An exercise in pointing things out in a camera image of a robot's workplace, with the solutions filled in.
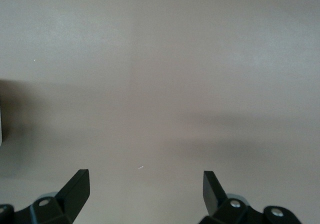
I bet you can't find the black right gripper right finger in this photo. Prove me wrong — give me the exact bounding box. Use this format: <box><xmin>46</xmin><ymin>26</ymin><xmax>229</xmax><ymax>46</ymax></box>
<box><xmin>198</xmin><ymin>170</ymin><xmax>300</xmax><ymax>224</ymax></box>

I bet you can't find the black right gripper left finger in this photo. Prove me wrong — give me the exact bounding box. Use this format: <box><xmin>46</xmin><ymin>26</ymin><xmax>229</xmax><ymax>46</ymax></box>
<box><xmin>0</xmin><ymin>169</ymin><xmax>90</xmax><ymax>224</ymax></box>

